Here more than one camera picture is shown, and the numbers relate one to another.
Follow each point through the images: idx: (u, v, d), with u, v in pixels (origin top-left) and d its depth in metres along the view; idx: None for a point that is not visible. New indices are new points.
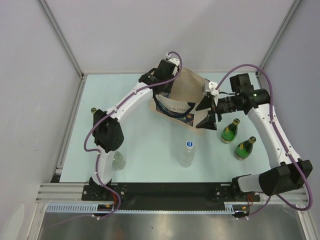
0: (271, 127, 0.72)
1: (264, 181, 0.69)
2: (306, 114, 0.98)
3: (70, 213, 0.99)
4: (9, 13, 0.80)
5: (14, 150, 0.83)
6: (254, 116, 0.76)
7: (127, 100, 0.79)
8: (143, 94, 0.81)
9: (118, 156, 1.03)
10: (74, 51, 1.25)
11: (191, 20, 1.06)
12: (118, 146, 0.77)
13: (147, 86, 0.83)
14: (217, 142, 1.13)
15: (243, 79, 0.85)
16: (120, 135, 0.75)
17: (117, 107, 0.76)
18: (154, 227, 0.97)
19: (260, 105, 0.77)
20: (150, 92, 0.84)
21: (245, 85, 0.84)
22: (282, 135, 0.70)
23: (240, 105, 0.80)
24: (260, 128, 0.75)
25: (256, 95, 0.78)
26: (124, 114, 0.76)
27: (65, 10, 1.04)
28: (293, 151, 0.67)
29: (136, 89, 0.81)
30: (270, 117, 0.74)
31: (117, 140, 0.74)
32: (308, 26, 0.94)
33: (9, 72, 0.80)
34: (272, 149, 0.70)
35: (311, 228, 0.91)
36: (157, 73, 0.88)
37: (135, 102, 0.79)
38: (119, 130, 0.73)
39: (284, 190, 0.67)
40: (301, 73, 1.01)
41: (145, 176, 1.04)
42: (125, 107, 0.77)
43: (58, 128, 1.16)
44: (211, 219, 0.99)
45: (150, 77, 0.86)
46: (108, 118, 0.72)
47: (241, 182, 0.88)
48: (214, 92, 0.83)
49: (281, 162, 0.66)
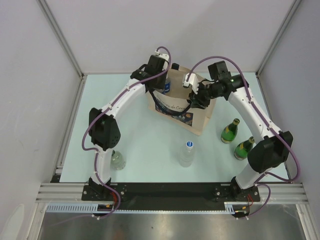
0: (250, 107, 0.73)
1: (253, 161, 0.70)
2: (305, 114, 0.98)
3: (70, 213, 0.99)
4: (9, 13, 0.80)
5: (14, 150, 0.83)
6: (234, 100, 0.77)
7: (120, 97, 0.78)
8: (136, 90, 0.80)
9: (118, 157, 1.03)
10: (74, 51, 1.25)
11: (191, 20, 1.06)
12: (116, 144, 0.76)
13: (138, 82, 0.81)
14: (217, 142, 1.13)
15: (219, 66, 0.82)
16: (117, 132, 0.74)
17: (112, 104, 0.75)
18: (154, 227, 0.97)
19: (238, 89, 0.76)
20: (142, 88, 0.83)
21: (223, 71, 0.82)
22: (262, 112, 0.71)
23: (220, 93, 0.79)
24: (241, 110, 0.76)
25: (233, 80, 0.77)
26: (119, 111, 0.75)
27: (65, 10, 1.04)
28: (274, 125, 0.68)
29: (128, 86, 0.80)
30: (248, 98, 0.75)
31: (114, 137, 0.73)
32: (307, 26, 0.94)
33: (10, 72, 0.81)
34: (255, 127, 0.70)
35: (311, 228, 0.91)
36: (147, 68, 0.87)
37: (128, 98, 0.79)
38: (116, 127, 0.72)
39: (272, 165, 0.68)
40: (300, 73, 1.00)
41: (145, 176, 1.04)
42: (120, 104, 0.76)
43: (58, 128, 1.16)
44: (211, 219, 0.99)
45: (141, 73, 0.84)
46: (104, 116, 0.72)
47: (239, 177, 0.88)
48: (185, 83, 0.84)
49: (264, 137, 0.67)
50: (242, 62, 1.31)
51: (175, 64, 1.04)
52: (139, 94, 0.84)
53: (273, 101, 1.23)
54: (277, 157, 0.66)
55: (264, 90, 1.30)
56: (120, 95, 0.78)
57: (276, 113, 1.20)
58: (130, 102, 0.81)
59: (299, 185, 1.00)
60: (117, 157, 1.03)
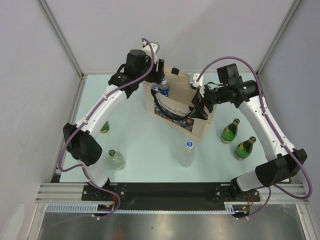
0: (264, 120, 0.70)
1: (261, 175, 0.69)
2: (305, 115, 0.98)
3: (71, 213, 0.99)
4: (9, 13, 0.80)
5: (14, 150, 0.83)
6: (246, 110, 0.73)
7: (97, 108, 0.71)
8: (114, 98, 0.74)
9: (118, 157, 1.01)
10: (73, 51, 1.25)
11: (191, 20, 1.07)
12: (98, 158, 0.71)
13: (117, 88, 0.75)
14: (217, 142, 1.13)
15: (230, 69, 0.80)
16: (97, 146, 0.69)
17: (87, 118, 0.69)
18: (153, 227, 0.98)
19: (252, 98, 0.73)
20: (122, 94, 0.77)
21: (233, 76, 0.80)
22: (276, 127, 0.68)
23: (231, 99, 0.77)
24: (252, 122, 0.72)
25: (246, 87, 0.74)
26: (95, 125, 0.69)
27: (65, 10, 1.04)
28: (287, 142, 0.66)
29: (105, 94, 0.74)
30: (262, 110, 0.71)
31: (94, 152, 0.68)
32: (307, 26, 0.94)
33: (10, 72, 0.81)
34: (267, 141, 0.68)
35: (311, 228, 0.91)
36: (126, 69, 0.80)
37: (106, 109, 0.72)
38: (94, 142, 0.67)
39: (281, 180, 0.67)
40: (301, 73, 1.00)
41: (145, 177, 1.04)
42: (96, 117, 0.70)
43: (58, 128, 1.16)
44: (211, 219, 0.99)
45: (120, 78, 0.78)
46: (79, 132, 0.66)
47: (240, 180, 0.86)
48: (195, 83, 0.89)
49: (278, 154, 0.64)
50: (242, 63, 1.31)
51: (175, 68, 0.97)
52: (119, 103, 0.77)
53: (273, 101, 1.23)
54: (288, 173, 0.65)
55: (264, 90, 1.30)
56: (97, 105, 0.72)
57: (276, 114, 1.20)
58: (110, 111, 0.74)
59: (299, 185, 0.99)
60: (117, 158, 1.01)
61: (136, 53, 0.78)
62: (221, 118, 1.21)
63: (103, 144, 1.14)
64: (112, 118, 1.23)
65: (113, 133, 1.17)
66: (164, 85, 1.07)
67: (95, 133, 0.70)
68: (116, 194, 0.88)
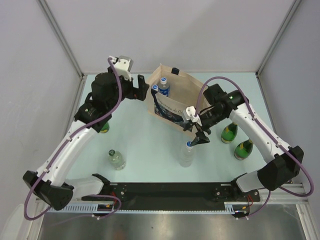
0: (255, 124, 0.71)
1: (264, 180, 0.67)
2: (305, 115, 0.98)
3: (71, 213, 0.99)
4: (9, 13, 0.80)
5: (13, 149, 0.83)
6: (236, 118, 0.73)
7: (60, 152, 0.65)
8: (80, 138, 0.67)
9: (118, 157, 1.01)
10: (73, 51, 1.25)
11: (191, 20, 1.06)
12: (68, 201, 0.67)
13: (84, 125, 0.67)
14: (217, 142, 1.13)
15: (214, 88, 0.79)
16: (64, 192, 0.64)
17: (49, 166, 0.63)
18: (154, 227, 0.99)
19: (239, 105, 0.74)
20: (91, 131, 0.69)
21: (218, 92, 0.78)
22: (268, 129, 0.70)
23: (220, 112, 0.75)
24: (245, 128, 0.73)
25: (232, 97, 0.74)
26: (59, 172, 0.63)
27: (65, 10, 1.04)
28: (282, 141, 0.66)
29: (69, 135, 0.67)
30: (251, 115, 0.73)
31: (61, 198, 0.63)
32: (307, 27, 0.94)
33: (10, 72, 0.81)
34: (262, 144, 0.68)
35: (311, 228, 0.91)
36: (94, 98, 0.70)
37: (70, 152, 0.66)
38: (58, 190, 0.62)
39: (284, 182, 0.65)
40: (301, 74, 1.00)
41: (146, 177, 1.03)
42: (59, 163, 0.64)
43: (58, 127, 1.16)
44: (211, 219, 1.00)
45: (87, 111, 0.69)
46: (39, 184, 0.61)
47: (240, 181, 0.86)
48: (195, 119, 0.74)
49: (275, 155, 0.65)
50: (242, 63, 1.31)
51: (174, 68, 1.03)
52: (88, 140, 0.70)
53: (273, 101, 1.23)
54: (289, 174, 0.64)
55: (264, 90, 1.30)
56: (59, 149, 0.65)
57: (276, 114, 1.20)
58: (75, 153, 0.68)
59: (299, 185, 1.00)
60: (117, 158, 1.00)
61: (102, 81, 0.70)
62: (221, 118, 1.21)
63: (103, 143, 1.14)
64: (112, 118, 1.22)
65: (113, 133, 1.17)
66: (163, 85, 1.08)
67: (59, 181, 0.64)
68: (116, 198, 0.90)
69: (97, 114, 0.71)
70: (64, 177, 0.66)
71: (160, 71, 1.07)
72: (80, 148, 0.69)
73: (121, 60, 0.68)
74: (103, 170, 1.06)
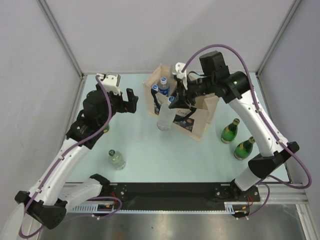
0: (258, 117, 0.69)
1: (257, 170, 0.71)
2: (305, 115, 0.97)
3: (70, 214, 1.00)
4: (9, 13, 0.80)
5: (13, 149, 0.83)
6: (238, 106, 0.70)
7: (52, 171, 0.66)
8: (73, 155, 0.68)
9: (118, 158, 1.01)
10: (73, 51, 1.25)
11: (191, 20, 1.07)
12: (61, 219, 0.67)
13: (76, 143, 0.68)
14: (217, 142, 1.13)
15: (217, 59, 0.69)
16: (58, 210, 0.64)
17: (41, 185, 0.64)
18: (154, 227, 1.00)
19: (244, 93, 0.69)
20: (83, 148, 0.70)
21: (220, 66, 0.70)
22: (269, 123, 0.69)
23: (220, 94, 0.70)
24: (246, 119, 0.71)
25: (236, 82, 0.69)
26: (51, 192, 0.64)
27: (64, 10, 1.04)
28: (282, 138, 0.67)
29: (61, 153, 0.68)
30: (255, 106, 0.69)
31: (54, 217, 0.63)
32: (308, 26, 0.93)
33: (10, 72, 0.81)
34: (262, 140, 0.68)
35: (311, 228, 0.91)
36: (85, 115, 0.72)
37: (62, 171, 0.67)
38: (50, 209, 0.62)
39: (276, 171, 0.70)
40: (301, 73, 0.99)
41: (146, 177, 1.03)
42: (51, 182, 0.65)
43: (59, 125, 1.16)
44: (211, 219, 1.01)
45: (79, 128, 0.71)
46: (32, 204, 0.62)
47: (239, 180, 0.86)
48: (179, 75, 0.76)
49: (274, 152, 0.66)
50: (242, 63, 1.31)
51: None
52: (81, 157, 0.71)
53: (273, 101, 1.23)
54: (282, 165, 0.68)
55: (265, 90, 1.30)
56: (52, 168, 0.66)
57: (276, 114, 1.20)
58: (68, 171, 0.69)
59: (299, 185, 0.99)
60: (117, 158, 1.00)
61: (94, 99, 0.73)
62: (220, 119, 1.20)
63: (103, 143, 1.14)
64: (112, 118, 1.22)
65: (113, 133, 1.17)
66: (163, 85, 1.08)
67: (52, 199, 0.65)
68: (116, 198, 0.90)
69: (89, 131, 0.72)
70: (57, 195, 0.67)
71: (160, 71, 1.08)
72: (73, 166, 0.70)
73: (109, 76, 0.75)
74: (103, 171, 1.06)
